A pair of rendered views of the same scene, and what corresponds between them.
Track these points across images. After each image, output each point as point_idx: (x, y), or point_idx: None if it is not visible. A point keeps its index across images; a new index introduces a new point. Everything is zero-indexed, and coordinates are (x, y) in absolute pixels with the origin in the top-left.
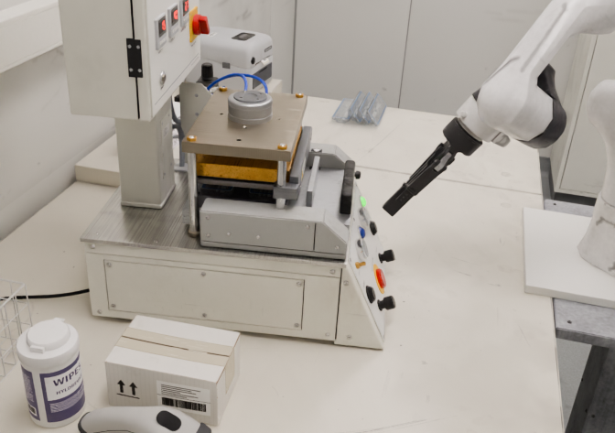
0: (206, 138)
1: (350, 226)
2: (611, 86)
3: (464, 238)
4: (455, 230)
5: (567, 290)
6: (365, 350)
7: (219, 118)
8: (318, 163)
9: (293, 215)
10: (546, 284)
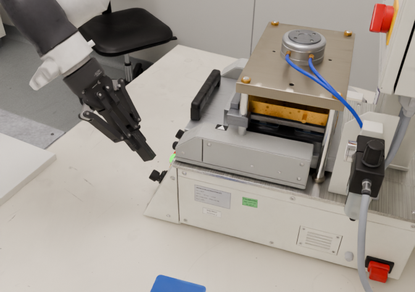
0: (336, 34)
1: None
2: None
3: (46, 225)
4: (44, 239)
5: (29, 145)
6: None
7: (331, 54)
8: (228, 100)
9: None
10: (38, 152)
